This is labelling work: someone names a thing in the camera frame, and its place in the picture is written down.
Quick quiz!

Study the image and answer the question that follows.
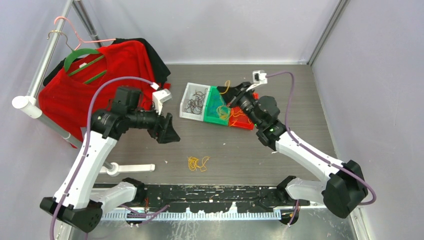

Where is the red shirt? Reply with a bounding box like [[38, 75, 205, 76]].
[[38, 41, 160, 141]]

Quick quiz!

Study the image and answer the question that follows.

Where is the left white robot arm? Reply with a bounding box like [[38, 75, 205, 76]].
[[40, 86, 180, 233]]

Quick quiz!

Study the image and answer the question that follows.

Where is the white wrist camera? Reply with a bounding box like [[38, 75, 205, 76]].
[[152, 89, 172, 115], [247, 70, 268, 91]]

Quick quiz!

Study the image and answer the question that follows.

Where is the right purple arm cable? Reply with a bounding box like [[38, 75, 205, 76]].
[[264, 71, 378, 227]]

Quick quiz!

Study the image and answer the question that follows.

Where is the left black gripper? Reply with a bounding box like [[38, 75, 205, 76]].
[[126, 100, 180, 143]]

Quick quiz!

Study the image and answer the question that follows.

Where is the black garment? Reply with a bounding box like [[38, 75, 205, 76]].
[[42, 38, 171, 87]]

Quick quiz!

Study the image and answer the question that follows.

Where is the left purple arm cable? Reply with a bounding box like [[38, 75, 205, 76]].
[[49, 76, 170, 240]]

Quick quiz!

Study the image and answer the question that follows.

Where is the red plastic bin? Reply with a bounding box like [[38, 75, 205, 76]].
[[228, 107, 255, 131]]

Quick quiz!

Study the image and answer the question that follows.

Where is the pink clothes hanger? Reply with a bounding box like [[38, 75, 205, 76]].
[[54, 16, 116, 51]]

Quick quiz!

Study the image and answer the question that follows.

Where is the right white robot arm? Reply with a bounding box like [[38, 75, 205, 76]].
[[217, 81, 369, 219]]

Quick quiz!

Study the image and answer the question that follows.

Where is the white rack foot bar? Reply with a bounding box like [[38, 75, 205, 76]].
[[99, 162, 156, 177]]

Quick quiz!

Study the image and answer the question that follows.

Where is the brown wire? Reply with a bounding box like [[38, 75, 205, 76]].
[[184, 87, 210, 116]]

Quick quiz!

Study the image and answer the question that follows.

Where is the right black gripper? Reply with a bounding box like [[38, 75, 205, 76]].
[[217, 81, 263, 128]]

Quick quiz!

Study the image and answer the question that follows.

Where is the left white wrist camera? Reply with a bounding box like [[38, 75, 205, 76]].
[[152, 89, 172, 115]]

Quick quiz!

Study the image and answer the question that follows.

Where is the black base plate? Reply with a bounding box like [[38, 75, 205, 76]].
[[125, 184, 296, 214]]

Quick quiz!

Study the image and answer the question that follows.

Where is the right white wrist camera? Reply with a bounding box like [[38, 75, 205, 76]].
[[247, 70, 268, 91]]

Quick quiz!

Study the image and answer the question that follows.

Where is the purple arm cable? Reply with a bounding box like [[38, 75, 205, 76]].
[[49, 76, 170, 240], [264, 71, 378, 227]]

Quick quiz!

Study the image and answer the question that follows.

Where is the white plastic bin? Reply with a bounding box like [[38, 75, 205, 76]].
[[179, 82, 211, 122]]

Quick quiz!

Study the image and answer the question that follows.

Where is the green clothes hanger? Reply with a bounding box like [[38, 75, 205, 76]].
[[63, 48, 105, 77]]

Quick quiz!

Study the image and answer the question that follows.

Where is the gold wire hanger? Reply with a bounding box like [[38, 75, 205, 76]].
[[46, 30, 74, 51]]

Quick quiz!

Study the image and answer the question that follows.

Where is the green plastic bin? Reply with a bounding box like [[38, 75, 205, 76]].
[[203, 86, 231, 126]]

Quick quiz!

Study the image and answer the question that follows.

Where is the aluminium rail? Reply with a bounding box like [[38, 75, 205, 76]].
[[61, 186, 364, 222]]

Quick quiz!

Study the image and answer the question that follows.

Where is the metal clothes rack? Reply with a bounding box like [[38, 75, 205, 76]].
[[11, 0, 115, 170]]

